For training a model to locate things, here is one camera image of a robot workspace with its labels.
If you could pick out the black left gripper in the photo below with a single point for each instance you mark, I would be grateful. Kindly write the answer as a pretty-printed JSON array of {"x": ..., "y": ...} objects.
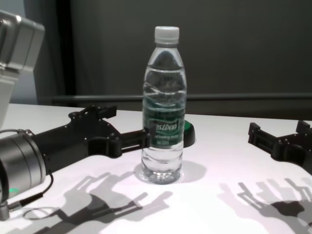
[{"x": 73, "y": 141}]

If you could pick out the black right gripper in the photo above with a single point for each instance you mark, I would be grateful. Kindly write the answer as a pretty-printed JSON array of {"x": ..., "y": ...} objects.
[{"x": 297, "y": 151}]

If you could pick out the clear water bottle green label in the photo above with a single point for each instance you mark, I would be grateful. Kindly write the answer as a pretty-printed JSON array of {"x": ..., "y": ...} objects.
[{"x": 165, "y": 97}]

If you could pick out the green YES button black base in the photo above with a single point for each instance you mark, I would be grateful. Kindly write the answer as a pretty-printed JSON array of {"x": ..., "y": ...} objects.
[{"x": 190, "y": 136}]

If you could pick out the grey horizontal wall rail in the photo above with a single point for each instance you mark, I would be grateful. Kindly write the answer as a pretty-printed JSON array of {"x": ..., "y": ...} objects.
[{"x": 243, "y": 98}]

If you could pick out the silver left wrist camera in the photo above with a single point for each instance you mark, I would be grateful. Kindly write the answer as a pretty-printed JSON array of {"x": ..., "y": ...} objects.
[{"x": 19, "y": 44}]

